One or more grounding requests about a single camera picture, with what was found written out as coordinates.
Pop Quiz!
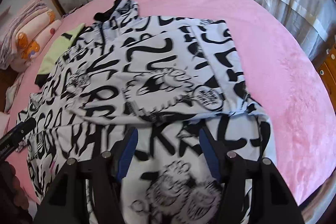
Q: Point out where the light green garment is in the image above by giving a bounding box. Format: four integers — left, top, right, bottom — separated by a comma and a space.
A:
35, 23, 85, 89

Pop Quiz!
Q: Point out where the black white graffiti print garment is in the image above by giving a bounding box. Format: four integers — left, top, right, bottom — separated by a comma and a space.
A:
18, 0, 275, 223

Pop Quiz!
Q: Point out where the person's left hand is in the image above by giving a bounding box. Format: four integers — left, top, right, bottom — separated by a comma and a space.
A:
1, 161, 29, 210

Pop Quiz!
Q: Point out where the small white cloth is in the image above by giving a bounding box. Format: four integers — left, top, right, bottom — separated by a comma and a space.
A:
5, 73, 24, 113

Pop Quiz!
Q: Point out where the pink bear print folded quilt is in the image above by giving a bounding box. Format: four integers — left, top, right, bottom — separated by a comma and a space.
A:
10, 9, 62, 72

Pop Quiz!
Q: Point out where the pink bed sheet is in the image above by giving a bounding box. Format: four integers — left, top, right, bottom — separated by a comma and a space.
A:
4, 0, 336, 208

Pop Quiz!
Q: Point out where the purple striped folded blanket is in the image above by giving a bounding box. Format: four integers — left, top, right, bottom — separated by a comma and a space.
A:
1, 0, 49, 70

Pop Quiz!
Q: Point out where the wooden drawer cabinet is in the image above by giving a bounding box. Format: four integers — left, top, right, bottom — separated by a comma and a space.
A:
317, 45, 335, 102

